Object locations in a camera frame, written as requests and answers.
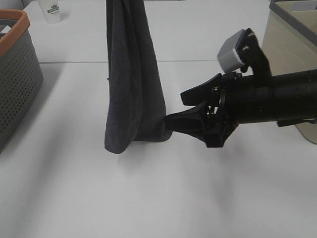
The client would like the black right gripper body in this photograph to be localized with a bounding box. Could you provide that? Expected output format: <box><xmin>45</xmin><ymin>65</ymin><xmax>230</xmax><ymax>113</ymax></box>
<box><xmin>203</xmin><ymin>73</ymin><xmax>242</xmax><ymax>148</ymax></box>

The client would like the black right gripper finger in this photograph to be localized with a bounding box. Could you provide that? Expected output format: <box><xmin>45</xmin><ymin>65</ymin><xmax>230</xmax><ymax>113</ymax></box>
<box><xmin>164</xmin><ymin>104</ymin><xmax>207</xmax><ymax>143</ymax></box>
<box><xmin>180</xmin><ymin>73</ymin><xmax>222</xmax><ymax>105</ymax></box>

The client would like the dark grey towel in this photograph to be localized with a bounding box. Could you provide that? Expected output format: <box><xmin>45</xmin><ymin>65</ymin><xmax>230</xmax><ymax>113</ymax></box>
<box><xmin>105</xmin><ymin>0</ymin><xmax>172</xmax><ymax>154</ymax></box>

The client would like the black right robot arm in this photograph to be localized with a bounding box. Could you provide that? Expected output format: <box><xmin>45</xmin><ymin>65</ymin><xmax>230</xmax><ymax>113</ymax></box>
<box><xmin>164</xmin><ymin>28</ymin><xmax>317</xmax><ymax>148</ymax></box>

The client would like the beige storage box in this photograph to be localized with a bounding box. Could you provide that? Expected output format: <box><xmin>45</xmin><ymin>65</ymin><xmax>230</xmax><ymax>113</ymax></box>
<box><xmin>262</xmin><ymin>0</ymin><xmax>317</xmax><ymax>144</ymax></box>

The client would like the grey basket with orange rim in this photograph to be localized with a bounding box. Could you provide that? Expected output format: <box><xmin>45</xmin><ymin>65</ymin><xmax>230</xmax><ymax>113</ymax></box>
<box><xmin>0</xmin><ymin>9</ymin><xmax>43</xmax><ymax>148</ymax></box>

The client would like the white paper cup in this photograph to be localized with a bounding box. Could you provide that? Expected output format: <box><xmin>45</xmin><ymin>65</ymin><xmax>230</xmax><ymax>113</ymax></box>
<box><xmin>38</xmin><ymin>0</ymin><xmax>61</xmax><ymax>24</ymax></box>

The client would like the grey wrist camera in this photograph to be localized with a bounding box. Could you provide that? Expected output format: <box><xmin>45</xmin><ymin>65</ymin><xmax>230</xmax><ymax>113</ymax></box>
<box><xmin>217</xmin><ymin>29</ymin><xmax>246</xmax><ymax>74</ymax></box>

